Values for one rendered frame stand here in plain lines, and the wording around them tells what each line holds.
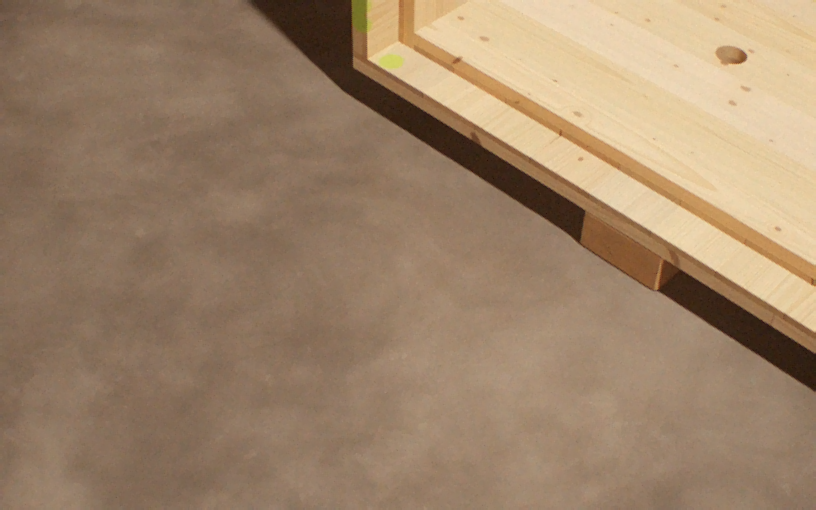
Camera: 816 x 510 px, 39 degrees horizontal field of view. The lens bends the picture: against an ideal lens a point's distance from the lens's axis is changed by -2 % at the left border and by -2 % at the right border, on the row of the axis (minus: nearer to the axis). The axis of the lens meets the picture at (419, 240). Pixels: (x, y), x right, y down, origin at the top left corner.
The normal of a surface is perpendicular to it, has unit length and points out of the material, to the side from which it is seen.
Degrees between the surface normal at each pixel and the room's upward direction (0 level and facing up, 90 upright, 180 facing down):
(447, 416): 0
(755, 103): 0
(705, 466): 0
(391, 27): 90
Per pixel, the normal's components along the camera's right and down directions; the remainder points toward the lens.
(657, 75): 0.02, -0.71
